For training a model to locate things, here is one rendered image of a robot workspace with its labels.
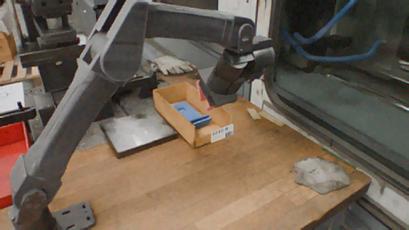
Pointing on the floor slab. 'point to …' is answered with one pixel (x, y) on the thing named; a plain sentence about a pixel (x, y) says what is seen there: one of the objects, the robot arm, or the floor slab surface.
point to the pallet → (17, 73)
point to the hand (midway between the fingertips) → (206, 103)
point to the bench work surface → (207, 180)
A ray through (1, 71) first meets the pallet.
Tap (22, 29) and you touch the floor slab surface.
